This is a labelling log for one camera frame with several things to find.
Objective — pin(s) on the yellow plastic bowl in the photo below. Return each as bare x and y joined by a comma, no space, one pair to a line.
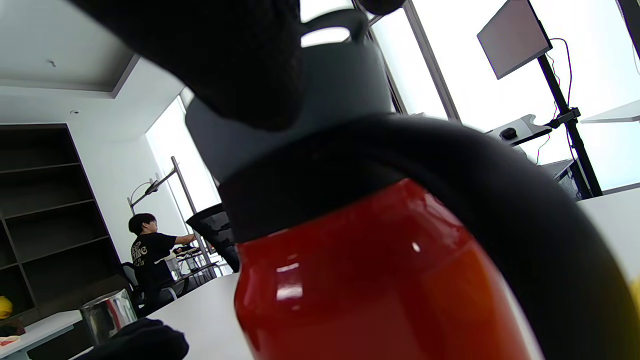
635,295

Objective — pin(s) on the person's left hand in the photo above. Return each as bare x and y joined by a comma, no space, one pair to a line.
145,342

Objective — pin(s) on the black computer tower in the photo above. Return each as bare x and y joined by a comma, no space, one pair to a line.
565,182

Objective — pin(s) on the black computer cart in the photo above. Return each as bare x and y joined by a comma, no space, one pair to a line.
575,145

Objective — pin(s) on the grey flat monitor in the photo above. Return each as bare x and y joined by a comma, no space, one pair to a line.
512,37

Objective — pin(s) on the dark wooden shelf unit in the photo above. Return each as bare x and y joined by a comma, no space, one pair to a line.
50,225

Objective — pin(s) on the person's right hand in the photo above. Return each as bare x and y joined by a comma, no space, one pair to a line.
225,55

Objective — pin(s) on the red hot water kettle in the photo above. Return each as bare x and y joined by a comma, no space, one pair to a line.
375,280

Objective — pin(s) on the black mesh office chair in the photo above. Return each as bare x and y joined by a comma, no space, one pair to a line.
217,230

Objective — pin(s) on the silver aluminium frame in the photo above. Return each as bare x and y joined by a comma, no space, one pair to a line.
182,185

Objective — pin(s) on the black steel kettle lid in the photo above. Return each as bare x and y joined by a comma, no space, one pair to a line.
107,315

